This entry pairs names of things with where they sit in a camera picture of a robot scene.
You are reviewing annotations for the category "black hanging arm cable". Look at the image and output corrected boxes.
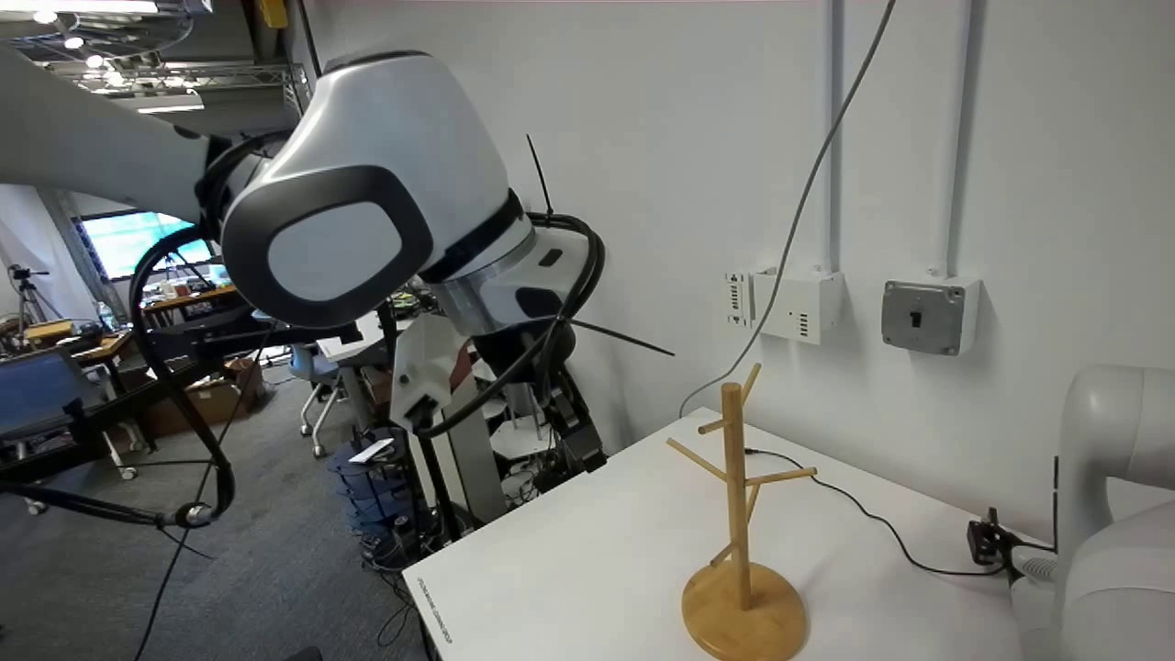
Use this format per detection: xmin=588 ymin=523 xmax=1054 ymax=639
xmin=124 ymin=225 xmax=241 ymax=537

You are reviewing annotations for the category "blue chair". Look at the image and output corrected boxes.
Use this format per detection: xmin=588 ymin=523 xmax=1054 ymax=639
xmin=0 ymin=347 xmax=89 ymax=446

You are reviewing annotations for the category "white lab machine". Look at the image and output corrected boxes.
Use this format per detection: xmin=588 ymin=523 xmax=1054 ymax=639
xmin=388 ymin=310 xmax=493 ymax=525

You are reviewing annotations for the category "blue plastic crate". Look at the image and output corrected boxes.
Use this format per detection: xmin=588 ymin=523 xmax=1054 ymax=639
xmin=329 ymin=436 xmax=415 ymax=553

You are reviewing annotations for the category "grey junction box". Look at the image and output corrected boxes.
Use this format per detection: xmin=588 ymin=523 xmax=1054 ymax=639
xmin=878 ymin=273 xmax=987 ymax=360

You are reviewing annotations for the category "plain white wall box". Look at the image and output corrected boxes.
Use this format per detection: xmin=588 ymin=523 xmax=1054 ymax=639
xmin=758 ymin=267 xmax=850 ymax=350

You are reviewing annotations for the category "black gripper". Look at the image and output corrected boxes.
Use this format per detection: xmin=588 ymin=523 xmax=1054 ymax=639
xmin=481 ymin=318 xmax=607 ymax=489

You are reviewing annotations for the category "white office chair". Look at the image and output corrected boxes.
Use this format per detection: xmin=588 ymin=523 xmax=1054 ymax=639
xmin=289 ymin=340 xmax=372 ymax=463

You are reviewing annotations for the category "black camera tripod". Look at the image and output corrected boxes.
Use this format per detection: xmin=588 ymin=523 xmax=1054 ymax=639
xmin=5 ymin=262 xmax=53 ymax=327

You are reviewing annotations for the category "brown cardboard box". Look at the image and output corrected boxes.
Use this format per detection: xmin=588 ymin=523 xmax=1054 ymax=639
xmin=152 ymin=353 xmax=269 ymax=436

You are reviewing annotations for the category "black cable with plug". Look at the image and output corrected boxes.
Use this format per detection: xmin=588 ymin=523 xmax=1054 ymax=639
xmin=745 ymin=446 xmax=983 ymax=582

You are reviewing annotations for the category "grey wall cable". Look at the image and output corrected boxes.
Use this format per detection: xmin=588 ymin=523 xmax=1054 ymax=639
xmin=676 ymin=0 xmax=902 ymax=419

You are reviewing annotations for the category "white labelled wall box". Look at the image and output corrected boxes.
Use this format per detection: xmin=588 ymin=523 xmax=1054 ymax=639
xmin=728 ymin=267 xmax=772 ymax=327

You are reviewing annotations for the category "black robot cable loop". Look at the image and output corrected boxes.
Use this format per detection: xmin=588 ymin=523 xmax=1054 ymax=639
xmin=417 ymin=212 xmax=611 ymax=442

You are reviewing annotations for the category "wooden peg stand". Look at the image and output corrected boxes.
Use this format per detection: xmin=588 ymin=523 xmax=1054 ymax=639
xmin=662 ymin=360 xmax=821 ymax=661

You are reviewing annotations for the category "white wall conduit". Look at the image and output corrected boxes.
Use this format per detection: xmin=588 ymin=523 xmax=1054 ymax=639
xmin=821 ymin=0 xmax=851 ymax=279
xmin=941 ymin=0 xmax=987 ymax=284

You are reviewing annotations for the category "black tool on cobot arm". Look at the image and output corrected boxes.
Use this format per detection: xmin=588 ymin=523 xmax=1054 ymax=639
xmin=967 ymin=506 xmax=1023 ymax=582

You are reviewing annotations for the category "bright background screen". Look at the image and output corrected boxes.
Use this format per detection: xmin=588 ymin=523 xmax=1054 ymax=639
xmin=75 ymin=211 xmax=231 ymax=288

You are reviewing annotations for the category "black zip tie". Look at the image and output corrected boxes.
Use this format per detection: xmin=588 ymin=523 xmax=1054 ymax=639
xmin=569 ymin=315 xmax=679 ymax=360
xmin=524 ymin=130 xmax=559 ymax=217

